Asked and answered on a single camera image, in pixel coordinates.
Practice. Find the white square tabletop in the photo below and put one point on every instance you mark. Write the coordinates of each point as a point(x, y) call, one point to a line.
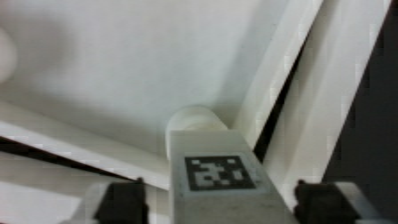
point(120, 59)

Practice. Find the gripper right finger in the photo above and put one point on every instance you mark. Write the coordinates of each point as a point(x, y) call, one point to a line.
point(332, 204)

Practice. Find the white leg with tag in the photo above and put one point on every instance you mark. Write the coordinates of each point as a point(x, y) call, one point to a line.
point(222, 193)

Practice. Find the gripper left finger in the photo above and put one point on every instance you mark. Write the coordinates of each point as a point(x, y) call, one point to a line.
point(112, 204)

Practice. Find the white U-shaped fence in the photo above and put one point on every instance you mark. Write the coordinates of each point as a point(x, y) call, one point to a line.
point(42, 187)

